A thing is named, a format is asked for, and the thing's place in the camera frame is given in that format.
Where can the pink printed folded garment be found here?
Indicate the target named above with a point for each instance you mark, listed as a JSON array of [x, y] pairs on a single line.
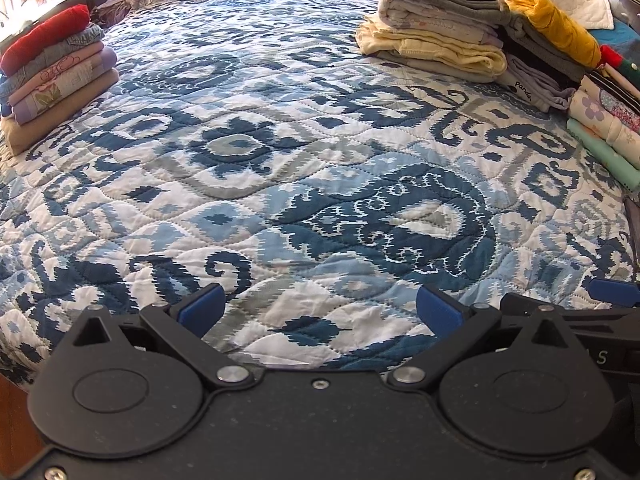
[[65, 72]]

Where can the folded denim garment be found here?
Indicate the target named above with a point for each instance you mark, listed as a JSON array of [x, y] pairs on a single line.
[[82, 42]]

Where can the white floral folded garment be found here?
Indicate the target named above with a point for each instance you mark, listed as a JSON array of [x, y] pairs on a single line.
[[602, 120]]

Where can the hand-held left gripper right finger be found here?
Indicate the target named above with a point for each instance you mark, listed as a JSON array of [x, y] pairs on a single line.
[[440, 311]]

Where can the dark grey folded garment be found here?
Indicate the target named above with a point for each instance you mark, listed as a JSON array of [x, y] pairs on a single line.
[[545, 52]]

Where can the teal cloth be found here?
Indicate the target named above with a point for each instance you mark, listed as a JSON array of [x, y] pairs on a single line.
[[617, 37]]

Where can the light grey printed garment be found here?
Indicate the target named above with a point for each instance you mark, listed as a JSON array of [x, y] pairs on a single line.
[[535, 85]]

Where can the white patterned folded garment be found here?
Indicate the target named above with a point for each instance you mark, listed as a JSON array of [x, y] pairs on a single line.
[[435, 22]]

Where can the cream yellow folded garment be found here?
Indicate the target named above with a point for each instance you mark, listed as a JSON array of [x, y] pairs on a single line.
[[430, 47]]

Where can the blue white patterned quilt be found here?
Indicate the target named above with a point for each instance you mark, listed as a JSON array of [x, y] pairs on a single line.
[[280, 175]]

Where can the red green garment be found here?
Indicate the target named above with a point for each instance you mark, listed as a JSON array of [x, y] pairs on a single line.
[[620, 62]]

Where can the mustard yellow garment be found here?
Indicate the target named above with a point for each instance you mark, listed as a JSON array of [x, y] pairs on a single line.
[[555, 20]]

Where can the red folded garment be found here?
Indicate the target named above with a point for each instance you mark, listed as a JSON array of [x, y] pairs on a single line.
[[42, 35]]

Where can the beige folded garment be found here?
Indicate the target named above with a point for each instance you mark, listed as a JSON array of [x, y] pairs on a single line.
[[55, 122]]

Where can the black striped folded garment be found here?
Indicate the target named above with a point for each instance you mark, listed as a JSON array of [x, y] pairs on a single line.
[[612, 92]]

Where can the lavender floral folded garment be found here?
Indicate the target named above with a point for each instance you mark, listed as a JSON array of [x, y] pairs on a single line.
[[55, 97]]

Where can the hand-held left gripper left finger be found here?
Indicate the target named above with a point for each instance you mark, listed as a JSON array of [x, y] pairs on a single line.
[[202, 306]]

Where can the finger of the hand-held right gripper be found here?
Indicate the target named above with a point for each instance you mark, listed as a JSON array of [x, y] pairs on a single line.
[[614, 291]]

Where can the mint green folded garment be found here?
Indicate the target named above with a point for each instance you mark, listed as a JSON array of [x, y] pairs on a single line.
[[607, 160]]

